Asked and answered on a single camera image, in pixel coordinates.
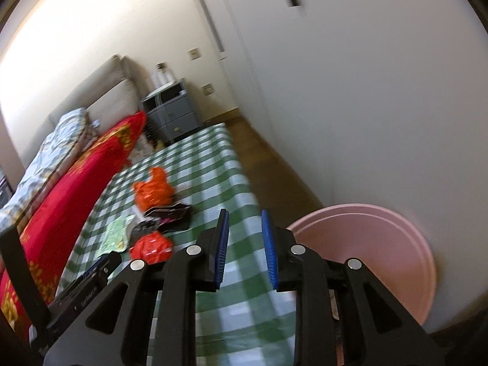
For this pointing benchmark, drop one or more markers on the pink plastic basin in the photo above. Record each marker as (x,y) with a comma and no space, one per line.
(381,259)

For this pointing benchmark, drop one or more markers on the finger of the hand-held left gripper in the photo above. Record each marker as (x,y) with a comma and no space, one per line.
(105,268)
(23,274)

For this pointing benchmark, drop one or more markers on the red floral blanket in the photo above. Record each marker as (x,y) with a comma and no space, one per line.
(76,183)

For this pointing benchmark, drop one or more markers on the beige padded headboard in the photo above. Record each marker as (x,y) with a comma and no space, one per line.
(103,91)

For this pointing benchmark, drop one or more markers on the grey nightstand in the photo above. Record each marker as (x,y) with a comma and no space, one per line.
(179,114)

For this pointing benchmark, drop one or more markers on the wall switch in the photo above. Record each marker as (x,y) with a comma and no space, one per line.
(195,53)

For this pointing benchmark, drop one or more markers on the green packet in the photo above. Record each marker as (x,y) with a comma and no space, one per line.
(114,236)

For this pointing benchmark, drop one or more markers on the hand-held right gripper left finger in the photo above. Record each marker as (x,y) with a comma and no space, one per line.
(221,251)

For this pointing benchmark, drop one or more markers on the black snack wrapper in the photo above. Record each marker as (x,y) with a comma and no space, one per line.
(167,213)

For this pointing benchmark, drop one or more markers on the orange plastic bag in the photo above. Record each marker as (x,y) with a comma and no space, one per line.
(152,192)

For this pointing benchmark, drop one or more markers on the white wardrobe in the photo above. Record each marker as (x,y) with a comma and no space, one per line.
(343,84)

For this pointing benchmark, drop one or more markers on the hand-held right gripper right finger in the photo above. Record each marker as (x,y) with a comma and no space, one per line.
(268,251)

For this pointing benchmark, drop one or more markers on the red snack wrapper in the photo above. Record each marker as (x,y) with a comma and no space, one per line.
(150,247)

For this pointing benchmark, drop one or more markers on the floral bed sheet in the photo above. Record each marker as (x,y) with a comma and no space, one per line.
(146,148)

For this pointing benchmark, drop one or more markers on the white router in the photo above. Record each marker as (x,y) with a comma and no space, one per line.
(164,78)

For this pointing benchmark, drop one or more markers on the plaid quilt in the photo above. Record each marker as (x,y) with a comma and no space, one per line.
(49,148)

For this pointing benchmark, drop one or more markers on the green checkered tablecloth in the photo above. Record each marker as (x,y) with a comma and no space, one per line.
(213,167)

